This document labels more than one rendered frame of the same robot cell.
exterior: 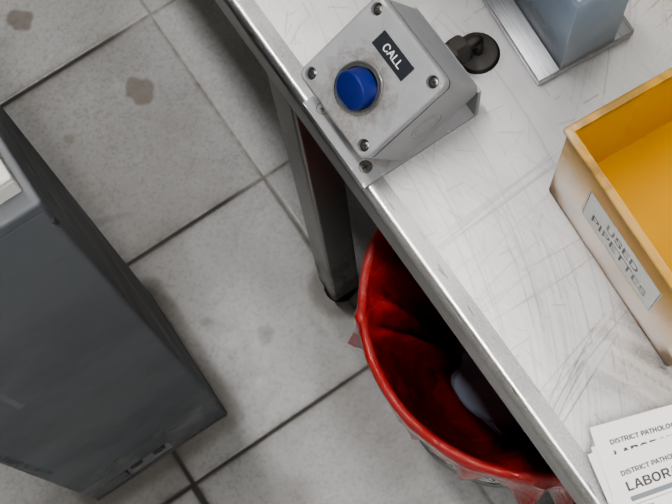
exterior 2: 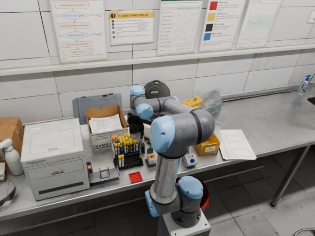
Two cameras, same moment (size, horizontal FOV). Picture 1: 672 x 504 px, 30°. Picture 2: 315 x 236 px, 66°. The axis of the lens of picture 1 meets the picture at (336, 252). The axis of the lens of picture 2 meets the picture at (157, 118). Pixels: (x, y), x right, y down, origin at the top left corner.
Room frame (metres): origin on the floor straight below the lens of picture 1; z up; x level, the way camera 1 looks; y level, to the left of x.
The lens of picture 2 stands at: (0.49, 1.03, 2.01)
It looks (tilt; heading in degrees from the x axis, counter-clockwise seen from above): 36 degrees down; 272
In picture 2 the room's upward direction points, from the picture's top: 4 degrees clockwise
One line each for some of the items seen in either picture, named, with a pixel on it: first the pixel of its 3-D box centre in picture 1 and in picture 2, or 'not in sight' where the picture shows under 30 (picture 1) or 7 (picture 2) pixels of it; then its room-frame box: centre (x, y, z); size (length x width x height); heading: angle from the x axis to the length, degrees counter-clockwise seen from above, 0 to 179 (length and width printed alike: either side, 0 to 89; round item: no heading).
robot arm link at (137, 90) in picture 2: not in sight; (137, 97); (0.64, -0.04, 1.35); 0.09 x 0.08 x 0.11; 113
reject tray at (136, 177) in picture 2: not in sight; (135, 177); (0.63, 0.09, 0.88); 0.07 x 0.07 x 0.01; 23
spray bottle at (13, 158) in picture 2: not in sight; (11, 158); (1.31, 0.14, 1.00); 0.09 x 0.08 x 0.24; 113
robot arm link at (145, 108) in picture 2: not in sight; (146, 107); (0.58, 0.04, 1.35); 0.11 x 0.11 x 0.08; 23
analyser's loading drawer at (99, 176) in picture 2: not in sight; (101, 174); (0.82, 0.13, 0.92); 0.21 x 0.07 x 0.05; 23
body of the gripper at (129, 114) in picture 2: not in sight; (135, 121); (0.64, -0.04, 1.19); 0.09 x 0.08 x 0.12; 24
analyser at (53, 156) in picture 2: not in sight; (60, 157); (1.03, 0.12, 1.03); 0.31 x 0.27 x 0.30; 23
